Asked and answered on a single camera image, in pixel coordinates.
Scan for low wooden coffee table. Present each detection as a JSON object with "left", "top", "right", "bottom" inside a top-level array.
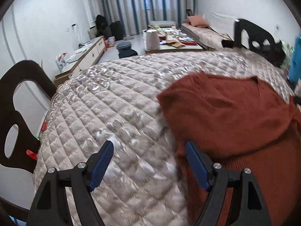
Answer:
[{"left": 143, "top": 27, "right": 204, "bottom": 54}]

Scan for white low TV cabinet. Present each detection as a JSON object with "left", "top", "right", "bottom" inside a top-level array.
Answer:
[{"left": 54, "top": 36, "right": 106, "bottom": 87}]

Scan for blue white striped curtains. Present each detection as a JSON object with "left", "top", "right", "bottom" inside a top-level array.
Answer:
[{"left": 100, "top": 0, "right": 197, "bottom": 35}]

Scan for black chair far side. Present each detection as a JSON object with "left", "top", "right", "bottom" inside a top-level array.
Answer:
[{"left": 221, "top": 18, "right": 286, "bottom": 68}]

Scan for pink cushion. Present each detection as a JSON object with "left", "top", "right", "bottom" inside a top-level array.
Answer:
[{"left": 188, "top": 15, "right": 209, "bottom": 28}]

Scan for dark blue round stool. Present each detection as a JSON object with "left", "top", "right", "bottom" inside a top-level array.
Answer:
[{"left": 116, "top": 41, "right": 138, "bottom": 58}]

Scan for beige quilted table cover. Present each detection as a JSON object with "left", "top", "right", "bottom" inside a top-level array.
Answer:
[{"left": 33, "top": 50, "right": 293, "bottom": 225}]

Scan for blue thermos jug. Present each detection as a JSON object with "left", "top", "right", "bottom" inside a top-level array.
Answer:
[{"left": 287, "top": 35, "right": 301, "bottom": 87}]

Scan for white electric kettle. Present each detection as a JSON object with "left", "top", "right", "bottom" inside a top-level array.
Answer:
[{"left": 144, "top": 29, "right": 160, "bottom": 50}]

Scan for sofa with floral cover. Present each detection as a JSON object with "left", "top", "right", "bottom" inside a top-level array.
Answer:
[{"left": 181, "top": 12, "right": 236, "bottom": 50}]

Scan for rust red knit sweater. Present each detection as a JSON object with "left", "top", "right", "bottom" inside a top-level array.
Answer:
[{"left": 157, "top": 72, "right": 300, "bottom": 225}]

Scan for black suitcase by curtain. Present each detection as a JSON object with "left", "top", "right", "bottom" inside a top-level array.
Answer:
[{"left": 110, "top": 21, "right": 125, "bottom": 41}]

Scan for black chair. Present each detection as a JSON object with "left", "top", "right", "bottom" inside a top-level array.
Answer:
[
  {"left": 1, "top": 60, "right": 57, "bottom": 173},
  {"left": 221, "top": 18, "right": 286, "bottom": 68}
]

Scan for red snack tray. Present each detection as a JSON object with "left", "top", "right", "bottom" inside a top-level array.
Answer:
[{"left": 180, "top": 41, "right": 198, "bottom": 46}]

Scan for black chair near left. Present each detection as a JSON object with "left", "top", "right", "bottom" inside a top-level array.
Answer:
[{"left": 1, "top": 60, "right": 57, "bottom": 173}]

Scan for white box on cabinet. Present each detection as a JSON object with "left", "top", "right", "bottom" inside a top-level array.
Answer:
[{"left": 56, "top": 52, "right": 68, "bottom": 73}]

